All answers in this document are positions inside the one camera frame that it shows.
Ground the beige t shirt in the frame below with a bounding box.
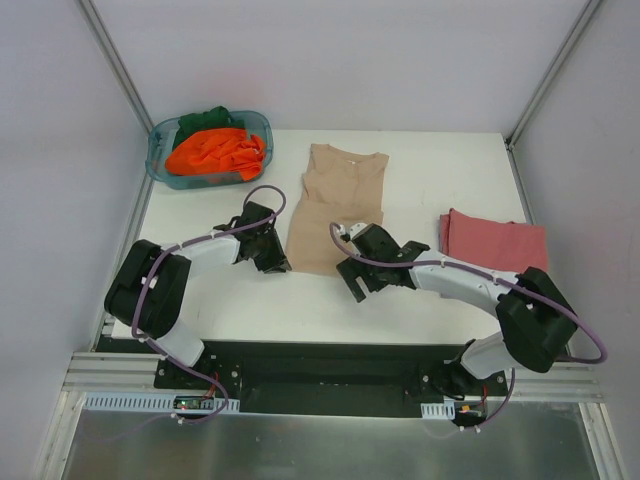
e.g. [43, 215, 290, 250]
[286, 144, 389, 276]

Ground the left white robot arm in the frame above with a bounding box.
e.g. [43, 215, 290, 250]
[104, 201, 290, 389]

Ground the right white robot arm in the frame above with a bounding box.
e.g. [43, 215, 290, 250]
[329, 223, 577, 399]

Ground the orange t shirt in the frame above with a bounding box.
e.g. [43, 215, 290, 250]
[165, 128, 267, 181]

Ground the teal plastic basket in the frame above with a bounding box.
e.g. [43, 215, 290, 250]
[145, 110, 274, 190]

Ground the green t shirt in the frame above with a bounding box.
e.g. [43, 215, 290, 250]
[173, 106, 245, 149]

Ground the folded red t shirt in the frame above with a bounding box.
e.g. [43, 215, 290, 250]
[439, 208, 549, 273]

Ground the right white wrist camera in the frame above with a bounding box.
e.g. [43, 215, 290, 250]
[334, 222, 368, 243]

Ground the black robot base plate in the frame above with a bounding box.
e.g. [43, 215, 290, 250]
[94, 335, 506, 419]

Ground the left aluminium frame post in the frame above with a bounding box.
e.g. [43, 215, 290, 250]
[75, 0, 154, 134]

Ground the aluminium frame post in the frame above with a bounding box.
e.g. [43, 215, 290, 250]
[504, 0, 609, 151]
[75, 0, 154, 134]

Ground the right aluminium frame post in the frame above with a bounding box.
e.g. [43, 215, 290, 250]
[504, 0, 609, 151]

